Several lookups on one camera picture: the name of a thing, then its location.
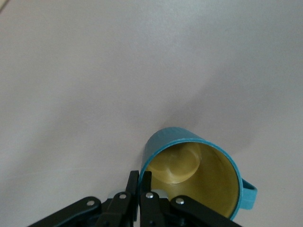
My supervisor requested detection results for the brown table mat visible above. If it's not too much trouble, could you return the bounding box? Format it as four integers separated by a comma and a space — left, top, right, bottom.
0, 0, 303, 227

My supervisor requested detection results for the teal cup with yellow interior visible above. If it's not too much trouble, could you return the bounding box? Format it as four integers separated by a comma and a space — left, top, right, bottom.
141, 127, 258, 220

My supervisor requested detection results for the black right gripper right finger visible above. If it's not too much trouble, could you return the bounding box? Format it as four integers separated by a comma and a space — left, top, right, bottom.
139, 170, 242, 227

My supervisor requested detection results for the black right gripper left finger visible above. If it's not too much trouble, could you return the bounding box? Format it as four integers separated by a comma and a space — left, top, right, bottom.
28, 170, 140, 227

